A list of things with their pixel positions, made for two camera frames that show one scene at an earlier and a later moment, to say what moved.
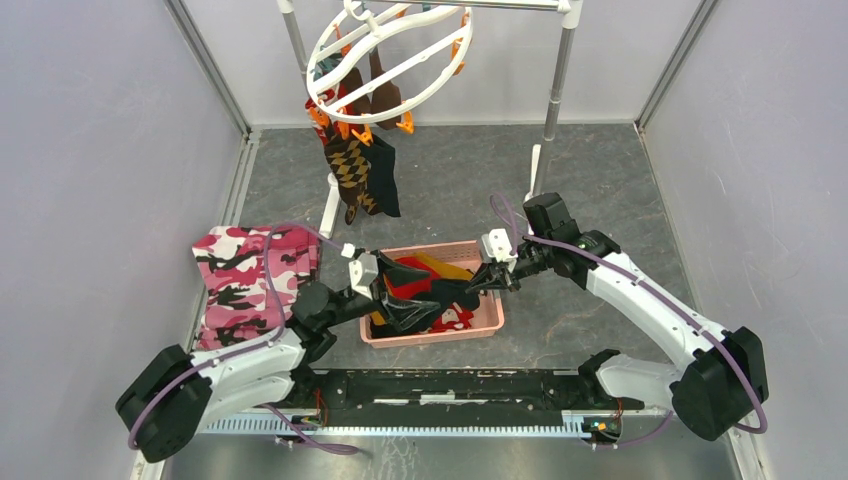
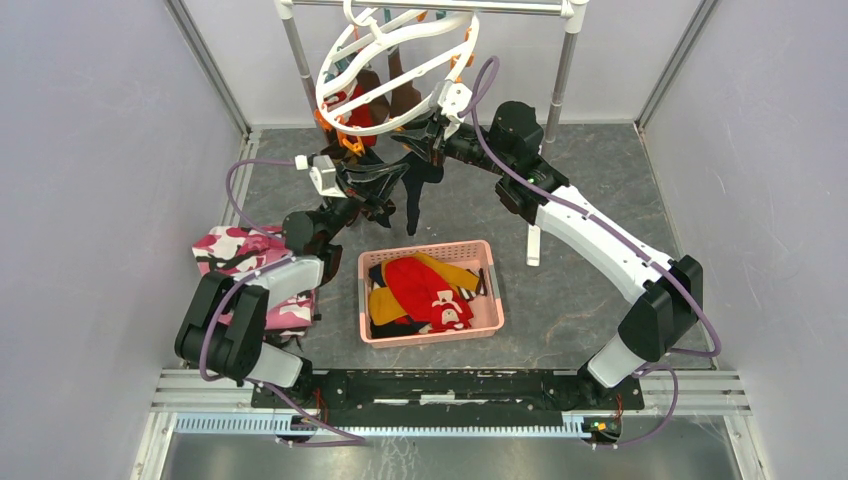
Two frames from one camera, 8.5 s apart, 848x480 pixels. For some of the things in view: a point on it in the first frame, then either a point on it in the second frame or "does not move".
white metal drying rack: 569,9 does not move
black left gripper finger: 395,274 -> 360,176
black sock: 450,291 -> 420,171
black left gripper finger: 409,312 -> 377,205
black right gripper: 497,276 -> 423,133
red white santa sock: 321,131 -> 357,116
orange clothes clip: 408,122 -> 471,58
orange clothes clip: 365,137 -> 357,148
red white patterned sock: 453,318 does not move
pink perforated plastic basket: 465,255 does not move
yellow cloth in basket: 446,271 does not move
